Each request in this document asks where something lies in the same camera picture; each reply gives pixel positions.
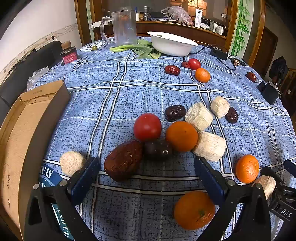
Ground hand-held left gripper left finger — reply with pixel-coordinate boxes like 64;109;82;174
24;157;101;241

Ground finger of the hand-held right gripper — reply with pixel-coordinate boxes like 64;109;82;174
261;166;289;189
284;159;296;173

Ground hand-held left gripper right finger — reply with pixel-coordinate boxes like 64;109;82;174
194;157;271;241

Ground white corn cob chunk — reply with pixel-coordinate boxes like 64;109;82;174
192;131;227;162
60;151;87;176
252;175;276;205
210;96;230;118
185;102;214;132

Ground large brown date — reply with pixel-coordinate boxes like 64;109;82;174
104;140;144;182

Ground dark purple date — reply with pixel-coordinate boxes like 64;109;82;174
143;139;173;160

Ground cardboard box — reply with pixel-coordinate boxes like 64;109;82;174
0;80;71;241

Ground large red tomato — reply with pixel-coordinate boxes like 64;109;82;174
133;113;162;142

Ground dark wrinkled date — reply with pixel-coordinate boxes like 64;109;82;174
165;105;186;122
225;107;238;124

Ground black leather pouch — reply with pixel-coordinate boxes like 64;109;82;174
257;81;281;105

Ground blue plaid tablecloth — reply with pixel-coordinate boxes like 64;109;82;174
27;36;293;241

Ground black bag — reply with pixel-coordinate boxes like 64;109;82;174
269;56;289;81

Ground small orange mandarin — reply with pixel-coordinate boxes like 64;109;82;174
195;68;211;83

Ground small red cherry tomato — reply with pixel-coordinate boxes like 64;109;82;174
188;58;201;70

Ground black jar red label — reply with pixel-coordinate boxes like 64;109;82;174
60;41;78;66

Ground black leather sofa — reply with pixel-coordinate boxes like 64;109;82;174
0;42;62;126

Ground black power adapter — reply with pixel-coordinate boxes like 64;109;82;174
210;47;228;60

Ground green leafy vegetables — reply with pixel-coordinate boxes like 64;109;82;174
109;39;162;59

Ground white bowl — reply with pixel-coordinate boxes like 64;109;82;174
147;31;199;57

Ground wooden counter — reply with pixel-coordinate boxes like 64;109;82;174
91;20;227;47

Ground clear glass pitcher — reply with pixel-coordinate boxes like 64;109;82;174
100;7;137;47

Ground white printed carton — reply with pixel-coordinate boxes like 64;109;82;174
195;9;203;28

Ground pink plastic bag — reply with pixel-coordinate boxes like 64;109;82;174
161;6;194;26

